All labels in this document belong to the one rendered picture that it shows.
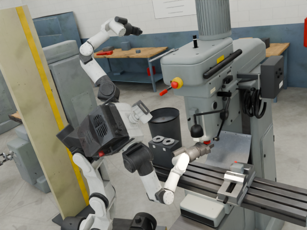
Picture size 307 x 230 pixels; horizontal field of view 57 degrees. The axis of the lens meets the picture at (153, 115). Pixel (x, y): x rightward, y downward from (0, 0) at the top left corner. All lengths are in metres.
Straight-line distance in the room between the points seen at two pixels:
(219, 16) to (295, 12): 4.10
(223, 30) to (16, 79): 1.87
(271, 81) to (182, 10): 5.04
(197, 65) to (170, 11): 5.41
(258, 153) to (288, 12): 3.89
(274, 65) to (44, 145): 2.25
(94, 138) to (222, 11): 1.02
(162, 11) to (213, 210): 5.57
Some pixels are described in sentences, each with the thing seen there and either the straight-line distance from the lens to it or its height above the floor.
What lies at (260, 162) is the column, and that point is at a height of 0.87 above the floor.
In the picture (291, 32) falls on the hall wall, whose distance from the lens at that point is 5.89.
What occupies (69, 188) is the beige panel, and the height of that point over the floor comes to 0.39.
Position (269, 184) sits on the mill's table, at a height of 0.98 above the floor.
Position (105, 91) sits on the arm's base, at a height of 1.76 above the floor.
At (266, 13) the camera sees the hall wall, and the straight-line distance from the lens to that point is 5.95.
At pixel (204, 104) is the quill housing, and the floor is 1.58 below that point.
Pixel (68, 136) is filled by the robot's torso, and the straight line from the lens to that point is 1.81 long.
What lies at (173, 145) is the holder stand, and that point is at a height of 1.17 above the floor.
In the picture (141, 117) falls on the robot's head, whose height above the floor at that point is 1.61.
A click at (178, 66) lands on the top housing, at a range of 1.51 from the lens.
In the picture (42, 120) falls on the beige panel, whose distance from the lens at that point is 3.02.
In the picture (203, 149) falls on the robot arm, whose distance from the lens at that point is 1.86.
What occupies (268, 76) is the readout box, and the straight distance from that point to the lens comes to 1.79.
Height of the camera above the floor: 2.25
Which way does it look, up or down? 24 degrees down
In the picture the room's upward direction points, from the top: 11 degrees counter-clockwise
